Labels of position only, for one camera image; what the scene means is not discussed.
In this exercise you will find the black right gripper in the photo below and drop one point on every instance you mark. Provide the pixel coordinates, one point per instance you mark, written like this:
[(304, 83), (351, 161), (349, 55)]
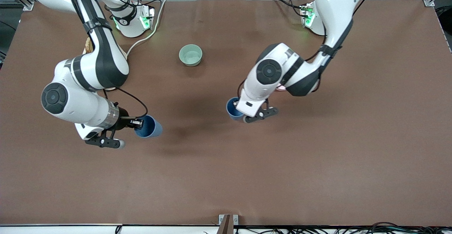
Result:
[(123, 118)]

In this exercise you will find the cream toaster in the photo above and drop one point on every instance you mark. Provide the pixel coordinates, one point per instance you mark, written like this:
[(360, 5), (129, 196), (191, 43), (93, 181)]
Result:
[(109, 88)]

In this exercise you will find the blue plastic cup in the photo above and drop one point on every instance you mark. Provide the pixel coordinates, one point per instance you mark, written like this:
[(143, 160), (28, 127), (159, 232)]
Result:
[(150, 128), (232, 108)]

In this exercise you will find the green bowl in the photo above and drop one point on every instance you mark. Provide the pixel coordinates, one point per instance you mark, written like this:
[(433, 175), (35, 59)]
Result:
[(190, 55)]

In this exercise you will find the metal table bracket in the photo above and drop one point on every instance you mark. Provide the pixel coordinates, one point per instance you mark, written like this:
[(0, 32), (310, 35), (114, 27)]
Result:
[(227, 223)]

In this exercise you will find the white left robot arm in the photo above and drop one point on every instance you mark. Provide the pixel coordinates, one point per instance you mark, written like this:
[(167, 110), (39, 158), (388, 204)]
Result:
[(332, 0)]

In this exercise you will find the pink bowl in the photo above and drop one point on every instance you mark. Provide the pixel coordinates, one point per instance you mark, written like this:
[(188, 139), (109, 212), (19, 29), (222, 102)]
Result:
[(281, 87)]

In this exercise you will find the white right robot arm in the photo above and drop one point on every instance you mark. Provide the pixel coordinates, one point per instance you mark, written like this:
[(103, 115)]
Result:
[(77, 103)]

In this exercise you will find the brown bread slice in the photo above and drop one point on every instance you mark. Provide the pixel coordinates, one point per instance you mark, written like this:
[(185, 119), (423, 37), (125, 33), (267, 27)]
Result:
[(88, 46)]

